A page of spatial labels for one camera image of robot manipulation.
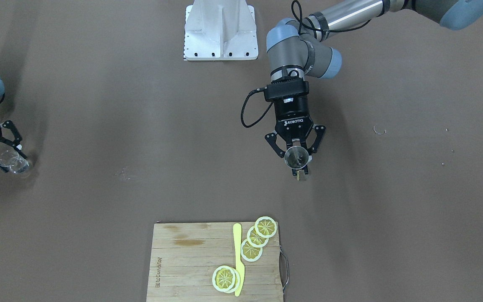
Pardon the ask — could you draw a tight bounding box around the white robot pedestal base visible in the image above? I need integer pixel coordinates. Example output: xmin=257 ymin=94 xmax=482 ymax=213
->
xmin=183 ymin=0 xmax=259 ymax=61

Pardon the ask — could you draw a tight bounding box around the lemon slice on knife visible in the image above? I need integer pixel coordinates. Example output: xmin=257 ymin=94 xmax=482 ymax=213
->
xmin=212 ymin=265 xmax=241 ymax=294

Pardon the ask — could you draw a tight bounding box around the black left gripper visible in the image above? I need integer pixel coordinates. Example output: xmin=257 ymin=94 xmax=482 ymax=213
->
xmin=265 ymin=96 xmax=327 ymax=157

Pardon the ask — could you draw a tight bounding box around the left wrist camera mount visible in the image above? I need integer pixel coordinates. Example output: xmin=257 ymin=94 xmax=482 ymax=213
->
xmin=263 ymin=78 xmax=310 ymax=102

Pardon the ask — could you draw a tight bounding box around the steel double jigger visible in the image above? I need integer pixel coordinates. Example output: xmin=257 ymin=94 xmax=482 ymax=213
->
xmin=284 ymin=146 xmax=312 ymax=181

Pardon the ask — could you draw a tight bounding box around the small clear glass cup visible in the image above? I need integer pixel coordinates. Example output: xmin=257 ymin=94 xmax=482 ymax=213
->
xmin=0 ymin=149 xmax=32 ymax=174

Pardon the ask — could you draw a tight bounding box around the lemon slice upper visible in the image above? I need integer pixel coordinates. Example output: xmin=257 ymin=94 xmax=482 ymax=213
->
xmin=254 ymin=216 xmax=278 ymax=238

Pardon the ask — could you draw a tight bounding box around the yellow plastic knife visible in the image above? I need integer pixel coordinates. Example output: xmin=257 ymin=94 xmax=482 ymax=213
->
xmin=233 ymin=222 xmax=245 ymax=297

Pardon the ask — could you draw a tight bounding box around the lemon slice middle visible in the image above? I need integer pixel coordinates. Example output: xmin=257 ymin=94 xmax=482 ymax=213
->
xmin=247 ymin=225 xmax=269 ymax=248

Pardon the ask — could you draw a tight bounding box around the wooden cutting board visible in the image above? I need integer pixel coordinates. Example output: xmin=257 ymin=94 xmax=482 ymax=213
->
xmin=146 ymin=222 xmax=289 ymax=302

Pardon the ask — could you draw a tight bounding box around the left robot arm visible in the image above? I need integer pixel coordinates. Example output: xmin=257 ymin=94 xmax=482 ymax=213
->
xmin=262 ymin=0 xmax=483 ymax=158

